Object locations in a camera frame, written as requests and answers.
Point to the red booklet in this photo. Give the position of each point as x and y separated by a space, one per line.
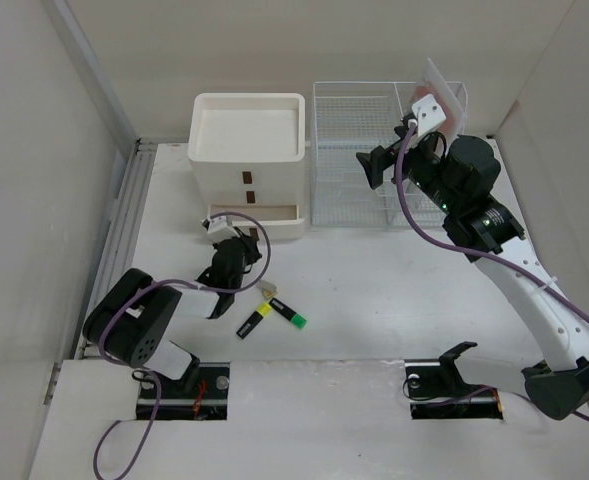
452 97

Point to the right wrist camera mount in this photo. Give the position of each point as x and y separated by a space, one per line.
428 114

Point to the yellow cap black highlighter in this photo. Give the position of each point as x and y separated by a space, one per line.
253 320

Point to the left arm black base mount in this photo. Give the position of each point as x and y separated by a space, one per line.
176 385

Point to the green cap black highlighter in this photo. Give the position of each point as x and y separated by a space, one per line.
288 313

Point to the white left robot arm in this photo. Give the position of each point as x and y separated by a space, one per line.
131 320

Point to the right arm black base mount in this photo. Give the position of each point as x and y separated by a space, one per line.
437 391

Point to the white three-drawer storage box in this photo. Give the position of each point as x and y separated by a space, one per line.
247 153

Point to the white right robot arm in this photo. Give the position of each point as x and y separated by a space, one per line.
458 177

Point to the aluminium frame rail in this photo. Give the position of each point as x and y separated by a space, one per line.
129 178

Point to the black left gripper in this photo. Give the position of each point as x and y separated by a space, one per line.
250 248

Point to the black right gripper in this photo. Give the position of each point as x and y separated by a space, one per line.
375 162

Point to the white wire mesh organizer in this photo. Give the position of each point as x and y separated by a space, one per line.
348 118

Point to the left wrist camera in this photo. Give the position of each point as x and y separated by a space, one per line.
219 229

